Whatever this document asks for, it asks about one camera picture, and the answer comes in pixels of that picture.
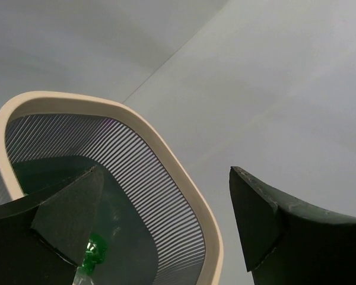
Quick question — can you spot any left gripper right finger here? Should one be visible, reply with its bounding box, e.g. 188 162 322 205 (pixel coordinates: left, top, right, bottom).
229 166 356 284

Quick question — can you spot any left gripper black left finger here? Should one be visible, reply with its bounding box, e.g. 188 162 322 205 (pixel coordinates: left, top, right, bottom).
0 167 104 284

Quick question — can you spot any grey mesh waste bin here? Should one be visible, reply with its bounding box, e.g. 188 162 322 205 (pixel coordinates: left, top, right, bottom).
0 91 224 284

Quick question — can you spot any green plastic bottle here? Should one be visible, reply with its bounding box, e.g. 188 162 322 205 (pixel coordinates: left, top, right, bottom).
79 233 108 276

